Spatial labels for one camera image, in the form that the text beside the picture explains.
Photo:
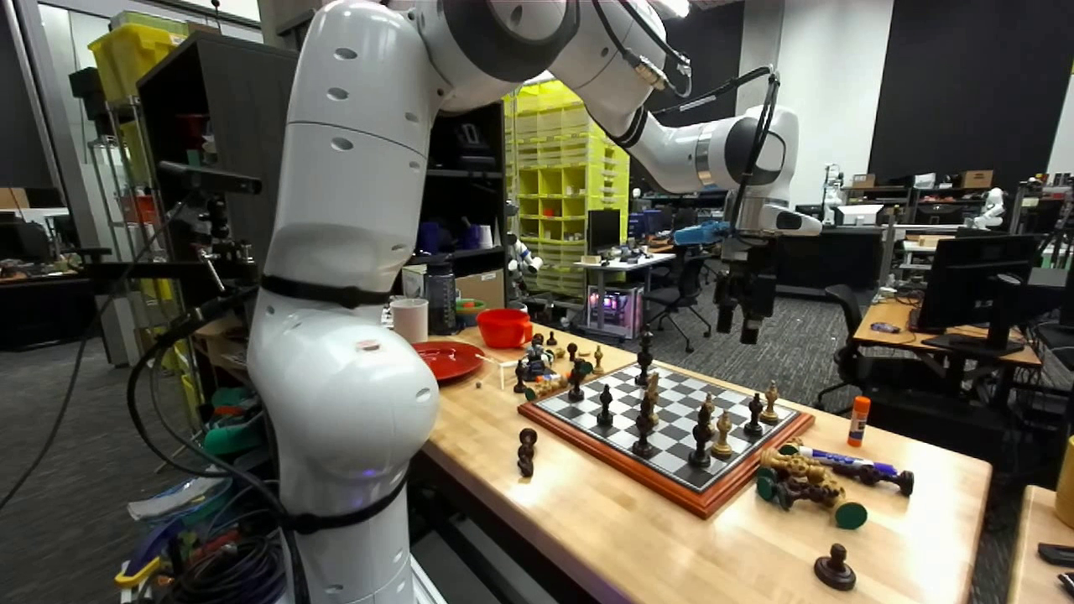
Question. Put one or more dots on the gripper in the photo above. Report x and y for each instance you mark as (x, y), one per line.
(749, 268)

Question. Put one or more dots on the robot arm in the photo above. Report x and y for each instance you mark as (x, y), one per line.
(352, 252)

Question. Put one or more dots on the light brown chess piece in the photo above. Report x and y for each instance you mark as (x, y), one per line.
(653, 390)
(598, 361)
(709, 404)
(770, 404)
(722, 436)

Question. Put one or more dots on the tall dark chess piece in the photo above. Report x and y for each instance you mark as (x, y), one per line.
(644, 359)

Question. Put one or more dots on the heap of chess pieces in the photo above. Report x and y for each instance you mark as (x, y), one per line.
(805, 486)
(537, 365)

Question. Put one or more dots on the office chair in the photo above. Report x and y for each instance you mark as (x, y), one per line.
(847, 335)
(680, 294)

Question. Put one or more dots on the lit computer case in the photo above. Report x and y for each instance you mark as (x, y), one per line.
(615, 312)

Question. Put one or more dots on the white desk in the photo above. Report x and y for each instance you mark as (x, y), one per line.
(621, 264)

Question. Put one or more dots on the wooden desk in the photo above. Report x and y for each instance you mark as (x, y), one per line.
(889, 323)

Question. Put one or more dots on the orange glue stick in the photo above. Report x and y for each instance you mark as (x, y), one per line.
(857, 422)

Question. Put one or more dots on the monitor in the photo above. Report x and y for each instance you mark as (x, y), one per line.
(603, 231)
(973, 281)

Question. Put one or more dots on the purple and white marker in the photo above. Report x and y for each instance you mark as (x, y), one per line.
(847, 461)

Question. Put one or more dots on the stack of yellow bins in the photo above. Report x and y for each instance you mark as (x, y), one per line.
(562, 184)

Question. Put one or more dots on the red bowl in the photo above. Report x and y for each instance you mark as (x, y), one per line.
(503, 329)

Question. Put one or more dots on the clear plastic box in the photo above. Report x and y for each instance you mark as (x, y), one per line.
(503, 369)

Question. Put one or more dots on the cardboard box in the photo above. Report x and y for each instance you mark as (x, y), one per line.
(482, 289)

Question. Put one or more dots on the green bowl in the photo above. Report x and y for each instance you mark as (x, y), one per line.
(470, 310)

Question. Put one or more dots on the white robot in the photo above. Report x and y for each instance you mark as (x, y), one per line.
(993, 208)

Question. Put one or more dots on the red plate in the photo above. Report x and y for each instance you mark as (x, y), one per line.
(449, 359)

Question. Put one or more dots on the dark water bottle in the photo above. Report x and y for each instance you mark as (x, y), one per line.
(440, 298)

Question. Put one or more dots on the white mug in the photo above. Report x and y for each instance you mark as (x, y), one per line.
(410, 320)

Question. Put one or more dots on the wooden table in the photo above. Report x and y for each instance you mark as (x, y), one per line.
(1036, 545)

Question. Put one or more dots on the black shelf cabinet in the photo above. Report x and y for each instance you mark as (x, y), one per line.
(226, 101)

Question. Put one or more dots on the yellow bin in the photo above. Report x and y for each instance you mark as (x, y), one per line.
(134, 54)

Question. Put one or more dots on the chess board with wooden frame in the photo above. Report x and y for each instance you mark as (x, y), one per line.
(671, 453)

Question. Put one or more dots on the camera on mount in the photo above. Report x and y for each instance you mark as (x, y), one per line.
(205, 222)

